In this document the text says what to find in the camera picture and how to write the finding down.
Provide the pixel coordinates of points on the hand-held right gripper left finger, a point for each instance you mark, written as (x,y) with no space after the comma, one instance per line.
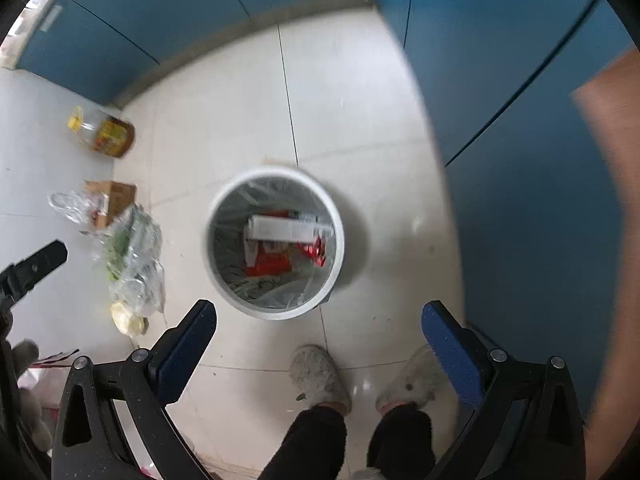
(187,340)

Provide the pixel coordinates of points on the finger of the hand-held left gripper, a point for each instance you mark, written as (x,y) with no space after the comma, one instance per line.
(37,262)

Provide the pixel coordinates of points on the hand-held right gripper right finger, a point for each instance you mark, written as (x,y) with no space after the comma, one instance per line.
(450,345)

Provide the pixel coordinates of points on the white round trash bin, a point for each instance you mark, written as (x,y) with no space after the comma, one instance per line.
(336,260)

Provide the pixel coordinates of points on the person's left hand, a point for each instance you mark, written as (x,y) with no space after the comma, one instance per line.
(35,415)

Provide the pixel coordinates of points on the white red plastic bag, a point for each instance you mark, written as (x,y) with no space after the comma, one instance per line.
(47,380)

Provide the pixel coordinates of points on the grey slipper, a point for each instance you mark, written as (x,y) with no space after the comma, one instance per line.
(320,375)
(410,385)

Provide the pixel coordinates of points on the napa cabbage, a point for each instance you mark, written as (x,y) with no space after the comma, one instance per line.
(127,317)

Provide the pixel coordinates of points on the clear crumpled plastic bag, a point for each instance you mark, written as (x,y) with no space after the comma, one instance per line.
(70,205)

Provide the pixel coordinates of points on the clear bin liner bag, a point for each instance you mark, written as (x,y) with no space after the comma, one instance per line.
(230,260)

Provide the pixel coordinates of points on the bag of green vegetables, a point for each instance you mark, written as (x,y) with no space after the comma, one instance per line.
(132,255)

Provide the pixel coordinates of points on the small cardboard box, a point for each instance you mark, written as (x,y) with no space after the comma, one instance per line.
(120,195)

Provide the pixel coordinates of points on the person's right leg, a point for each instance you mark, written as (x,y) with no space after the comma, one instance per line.
(400,440)

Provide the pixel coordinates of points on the person's leg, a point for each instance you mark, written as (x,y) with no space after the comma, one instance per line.
(310,445)
(400,440)

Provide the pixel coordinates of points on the red snack packet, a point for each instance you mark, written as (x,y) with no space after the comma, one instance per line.
(272,260)

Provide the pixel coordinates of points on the cooking oil bottle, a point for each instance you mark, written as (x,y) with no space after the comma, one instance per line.
(107,135)

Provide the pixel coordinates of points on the white flat carton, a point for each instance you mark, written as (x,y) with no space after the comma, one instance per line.
(285,229)

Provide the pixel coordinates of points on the person's left leg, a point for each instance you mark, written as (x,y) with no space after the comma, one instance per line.
(310,445)

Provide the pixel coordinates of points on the pink-brown towel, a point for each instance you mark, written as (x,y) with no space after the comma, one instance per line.
(615,210)

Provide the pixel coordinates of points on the blue stove base cabinet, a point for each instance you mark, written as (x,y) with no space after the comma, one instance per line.
(500,110)

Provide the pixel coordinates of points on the blue sink base cabinet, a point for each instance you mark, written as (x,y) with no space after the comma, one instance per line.
(175,5)

